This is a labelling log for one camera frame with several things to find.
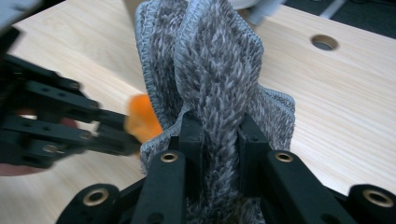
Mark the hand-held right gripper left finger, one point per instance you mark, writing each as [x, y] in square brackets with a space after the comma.
[165, 186]

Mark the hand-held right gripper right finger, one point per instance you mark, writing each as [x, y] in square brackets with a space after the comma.
[292, 189]

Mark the white metal desk frame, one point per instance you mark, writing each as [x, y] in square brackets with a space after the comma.
[333, 9]

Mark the grey fluffy cloth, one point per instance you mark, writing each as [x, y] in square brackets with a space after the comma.
[214, 77]

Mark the orange plush toy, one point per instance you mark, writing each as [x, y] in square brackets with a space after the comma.
[141, 119]

